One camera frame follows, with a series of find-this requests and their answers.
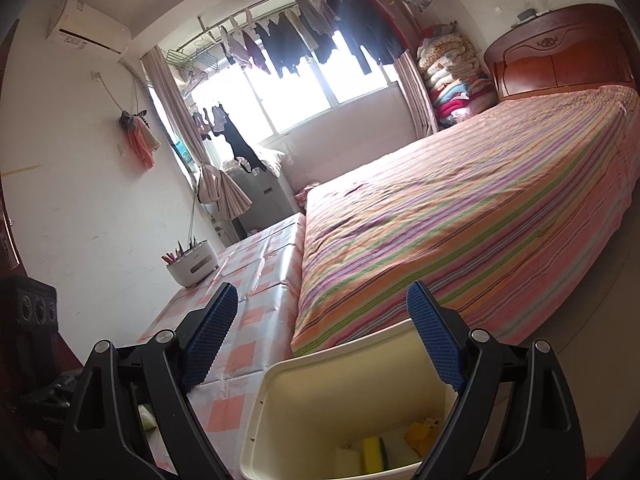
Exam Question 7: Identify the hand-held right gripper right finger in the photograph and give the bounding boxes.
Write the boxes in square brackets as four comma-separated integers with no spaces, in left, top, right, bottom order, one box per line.
[406,281,588,480]

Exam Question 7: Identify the wooden bed headboard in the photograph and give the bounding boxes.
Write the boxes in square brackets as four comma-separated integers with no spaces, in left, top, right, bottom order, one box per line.
[482,4,637,103]

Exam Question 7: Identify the white air conditioner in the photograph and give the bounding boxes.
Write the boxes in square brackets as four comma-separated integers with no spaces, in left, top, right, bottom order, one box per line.
[46,0,132,56]

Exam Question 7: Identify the yellow green sponge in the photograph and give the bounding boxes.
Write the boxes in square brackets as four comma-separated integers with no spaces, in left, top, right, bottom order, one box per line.
[361,436,390,474]

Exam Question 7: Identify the black speaker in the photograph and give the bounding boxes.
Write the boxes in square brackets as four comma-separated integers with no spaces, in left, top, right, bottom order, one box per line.
[0,275,58,331]

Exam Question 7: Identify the pink hanging cloth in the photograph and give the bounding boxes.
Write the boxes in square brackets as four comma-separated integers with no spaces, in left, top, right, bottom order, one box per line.
[119,110,162,170]

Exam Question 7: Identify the white foam piece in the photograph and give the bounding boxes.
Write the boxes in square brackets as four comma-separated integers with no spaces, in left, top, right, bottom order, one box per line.
[336,452,364,478]

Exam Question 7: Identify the window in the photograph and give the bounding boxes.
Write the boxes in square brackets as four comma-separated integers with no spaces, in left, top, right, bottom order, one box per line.
[190,30,401,136]

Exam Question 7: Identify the striped bed sheet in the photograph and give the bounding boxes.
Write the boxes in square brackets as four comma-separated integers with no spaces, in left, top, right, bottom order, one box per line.
[291,85,640,356]

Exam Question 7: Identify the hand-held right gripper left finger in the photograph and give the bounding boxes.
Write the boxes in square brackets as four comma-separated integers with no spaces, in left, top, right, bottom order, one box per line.
[59,281,240,480]

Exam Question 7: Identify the cream plastic bin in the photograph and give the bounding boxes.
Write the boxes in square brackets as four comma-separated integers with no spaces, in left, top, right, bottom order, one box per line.
[239,319,471,480]

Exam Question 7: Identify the black hanging garment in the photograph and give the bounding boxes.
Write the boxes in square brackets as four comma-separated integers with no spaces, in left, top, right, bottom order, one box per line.
[220,105,268,176]

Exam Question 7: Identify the straight striped curtain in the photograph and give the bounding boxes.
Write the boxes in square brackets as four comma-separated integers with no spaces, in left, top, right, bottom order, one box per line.
[392,55,440,138]

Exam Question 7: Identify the wire basket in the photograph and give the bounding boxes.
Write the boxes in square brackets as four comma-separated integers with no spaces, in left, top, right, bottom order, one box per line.
[166,47,219,73]

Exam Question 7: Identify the cluster of small hanging garments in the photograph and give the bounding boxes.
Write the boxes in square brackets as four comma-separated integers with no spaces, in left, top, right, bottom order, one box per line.
[192,102,226,141]

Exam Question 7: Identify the checkered tablecloth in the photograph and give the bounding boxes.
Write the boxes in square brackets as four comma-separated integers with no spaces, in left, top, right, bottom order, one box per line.
[135,212,307,480]

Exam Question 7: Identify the row of hanging clothes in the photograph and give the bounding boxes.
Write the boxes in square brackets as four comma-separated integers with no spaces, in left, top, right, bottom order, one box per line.
[220,0,438,78]

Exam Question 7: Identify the white utensil holder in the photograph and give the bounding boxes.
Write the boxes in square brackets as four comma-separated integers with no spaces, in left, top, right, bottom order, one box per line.
[161,240,217,288]

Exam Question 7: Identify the tied striped curtain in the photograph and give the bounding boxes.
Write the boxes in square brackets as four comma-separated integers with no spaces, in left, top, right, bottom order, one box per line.
[141,46,253,221]

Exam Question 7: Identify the grey appliance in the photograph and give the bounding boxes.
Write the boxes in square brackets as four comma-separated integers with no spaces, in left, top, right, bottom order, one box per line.
[227,165,296,233]

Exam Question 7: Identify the white air conditioner hose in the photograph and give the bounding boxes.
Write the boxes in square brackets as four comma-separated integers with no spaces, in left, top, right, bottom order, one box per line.
[119,57,151,96]

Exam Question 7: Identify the white pillow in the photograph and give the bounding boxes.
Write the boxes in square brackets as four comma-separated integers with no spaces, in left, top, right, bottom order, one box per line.
[255,144,287,178]

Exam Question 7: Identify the yellow crumpled wrapper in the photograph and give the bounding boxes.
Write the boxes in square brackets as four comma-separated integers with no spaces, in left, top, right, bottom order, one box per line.
[404,421,441,448]

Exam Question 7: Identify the stack of folded quilts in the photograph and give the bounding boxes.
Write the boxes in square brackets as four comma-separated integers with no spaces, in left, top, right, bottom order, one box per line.
[416,22,493,131]

